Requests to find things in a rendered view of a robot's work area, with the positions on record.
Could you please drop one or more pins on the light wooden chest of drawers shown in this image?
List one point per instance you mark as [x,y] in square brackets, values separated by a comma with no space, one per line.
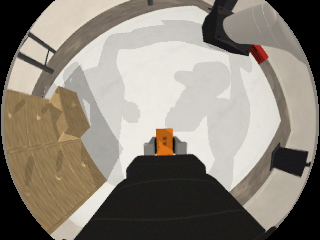
[65,217]

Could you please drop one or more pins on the orange rectangular block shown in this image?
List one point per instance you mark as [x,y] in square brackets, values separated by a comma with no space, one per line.
[164,141]

